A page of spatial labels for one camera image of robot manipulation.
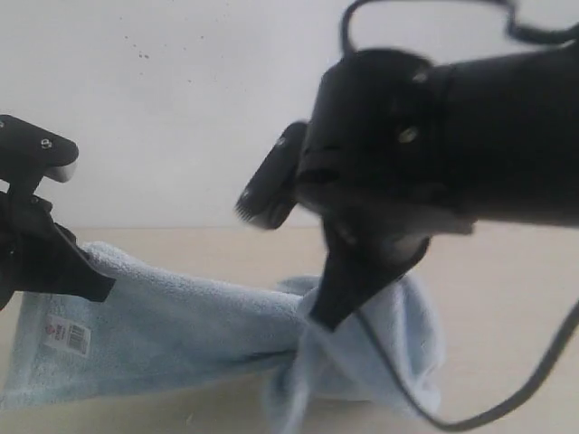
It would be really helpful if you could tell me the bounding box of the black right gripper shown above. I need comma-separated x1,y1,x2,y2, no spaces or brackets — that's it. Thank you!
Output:
297,49,473,270

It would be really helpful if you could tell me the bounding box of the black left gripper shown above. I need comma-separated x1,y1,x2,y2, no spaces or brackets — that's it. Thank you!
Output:
1,183,116,308

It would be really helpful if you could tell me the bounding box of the light blue terry towel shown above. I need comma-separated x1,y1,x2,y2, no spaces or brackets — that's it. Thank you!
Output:
0,241,447,434

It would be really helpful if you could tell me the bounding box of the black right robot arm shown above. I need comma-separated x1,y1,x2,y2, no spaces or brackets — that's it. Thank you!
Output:
297,45,578,329

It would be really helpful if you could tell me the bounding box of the white barcode label sticker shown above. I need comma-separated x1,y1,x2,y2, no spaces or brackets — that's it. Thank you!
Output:
43,315,91,357

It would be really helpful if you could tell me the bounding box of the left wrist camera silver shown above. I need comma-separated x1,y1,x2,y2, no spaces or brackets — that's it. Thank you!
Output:
1,114,79,199

